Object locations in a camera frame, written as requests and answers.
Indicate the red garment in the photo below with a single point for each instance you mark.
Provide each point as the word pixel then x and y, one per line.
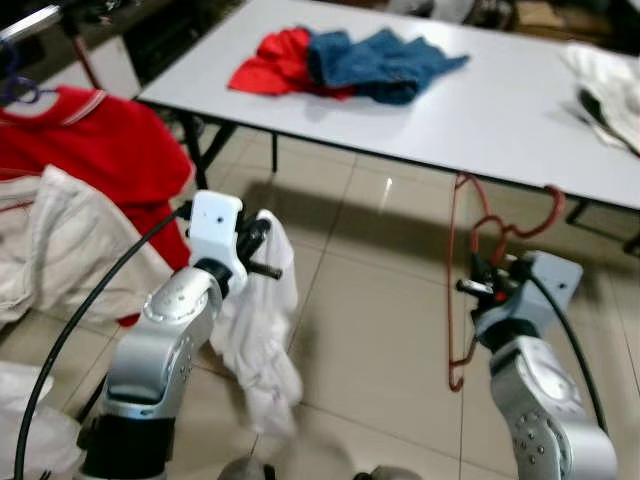
pixel 275 65

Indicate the off-white stitched jacket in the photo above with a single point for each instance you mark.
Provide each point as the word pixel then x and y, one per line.
pixel 60 250

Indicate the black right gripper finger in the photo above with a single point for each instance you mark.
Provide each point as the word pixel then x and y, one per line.
pixel 483 263
pixel 517 265

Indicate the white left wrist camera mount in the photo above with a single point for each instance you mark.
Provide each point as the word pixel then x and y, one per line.
pixel 213 225

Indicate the white folding table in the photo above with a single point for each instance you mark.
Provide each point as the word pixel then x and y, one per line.
pixel 480 130

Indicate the grey robot left foot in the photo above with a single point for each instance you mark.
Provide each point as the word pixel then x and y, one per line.
pixel 245 470

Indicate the red polo shirt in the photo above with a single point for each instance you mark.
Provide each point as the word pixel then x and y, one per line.
pixel 100 150

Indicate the blue denim garment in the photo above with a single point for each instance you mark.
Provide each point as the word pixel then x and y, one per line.
pixel 385 65

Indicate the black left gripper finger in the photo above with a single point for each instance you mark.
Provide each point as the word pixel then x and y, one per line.
pixel 265 230
pixel 249 230

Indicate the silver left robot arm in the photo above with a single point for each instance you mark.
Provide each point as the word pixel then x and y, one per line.
pixel 160 340

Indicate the off-white crumpled garment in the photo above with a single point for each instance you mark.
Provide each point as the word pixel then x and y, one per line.
pixel 610 80

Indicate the purple clothes hanger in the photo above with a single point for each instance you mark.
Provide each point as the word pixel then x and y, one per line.
pixel 35 95

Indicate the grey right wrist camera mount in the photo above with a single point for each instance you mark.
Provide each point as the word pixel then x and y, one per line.
pixel 555 285

